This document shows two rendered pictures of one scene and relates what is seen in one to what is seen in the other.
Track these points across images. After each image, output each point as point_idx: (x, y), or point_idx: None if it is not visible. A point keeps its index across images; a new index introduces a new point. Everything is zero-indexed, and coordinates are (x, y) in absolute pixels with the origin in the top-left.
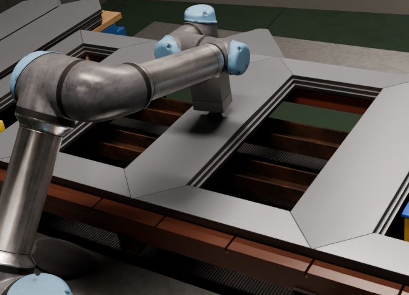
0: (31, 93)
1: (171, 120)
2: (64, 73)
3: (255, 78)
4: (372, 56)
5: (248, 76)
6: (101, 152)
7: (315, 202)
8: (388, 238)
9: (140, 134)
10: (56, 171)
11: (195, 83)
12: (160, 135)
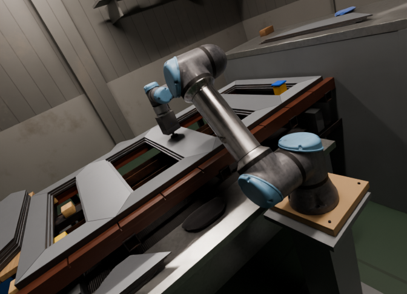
0: (195, 66)
1: (136, 177)
2: (203, 48)
3: (158, 131)
4: None
5: (155, 133)
6: None
7: (254, 106)
8: (284, 92)
9: None
10: (160, 183)
11: None
12: (170, 150)
